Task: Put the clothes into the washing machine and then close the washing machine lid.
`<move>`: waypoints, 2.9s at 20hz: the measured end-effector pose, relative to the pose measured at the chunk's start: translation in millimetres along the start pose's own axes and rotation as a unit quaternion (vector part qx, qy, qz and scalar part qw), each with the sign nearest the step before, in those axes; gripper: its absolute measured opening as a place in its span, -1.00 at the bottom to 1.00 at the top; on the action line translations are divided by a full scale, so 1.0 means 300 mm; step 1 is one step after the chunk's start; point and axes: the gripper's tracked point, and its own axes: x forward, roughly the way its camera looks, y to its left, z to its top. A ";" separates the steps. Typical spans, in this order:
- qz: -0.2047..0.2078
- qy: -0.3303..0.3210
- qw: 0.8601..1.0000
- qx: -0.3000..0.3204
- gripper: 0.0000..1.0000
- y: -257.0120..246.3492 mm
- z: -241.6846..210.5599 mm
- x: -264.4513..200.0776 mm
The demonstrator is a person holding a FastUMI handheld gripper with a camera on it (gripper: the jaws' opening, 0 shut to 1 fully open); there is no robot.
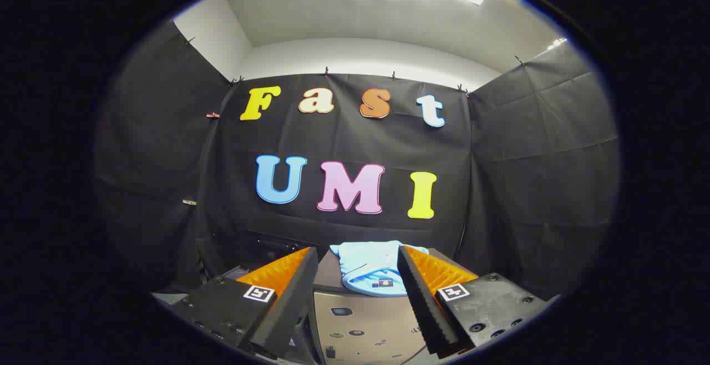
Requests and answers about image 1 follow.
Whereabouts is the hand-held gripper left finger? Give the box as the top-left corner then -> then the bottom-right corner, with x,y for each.
169,247 -> 320,360

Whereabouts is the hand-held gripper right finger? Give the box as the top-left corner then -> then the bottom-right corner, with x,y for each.
397,245 -> 550,359

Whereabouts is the light blue button shirt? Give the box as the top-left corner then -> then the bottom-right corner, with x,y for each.
330,240 -> 430,298

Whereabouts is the black backdrop cloth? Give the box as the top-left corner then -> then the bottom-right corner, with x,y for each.
94,21 -> 621,299

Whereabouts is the row of black clips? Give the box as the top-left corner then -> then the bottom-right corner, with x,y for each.
185,36 -> 525,98

